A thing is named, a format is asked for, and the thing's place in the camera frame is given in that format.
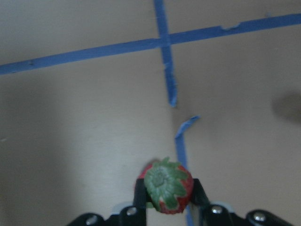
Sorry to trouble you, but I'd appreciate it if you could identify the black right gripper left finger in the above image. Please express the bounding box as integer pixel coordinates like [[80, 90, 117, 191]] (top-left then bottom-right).
[[119, 179, 147, 226]]

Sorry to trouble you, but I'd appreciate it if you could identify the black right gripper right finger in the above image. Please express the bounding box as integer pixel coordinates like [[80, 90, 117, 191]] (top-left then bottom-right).
[[189, 178, 234, 226]]

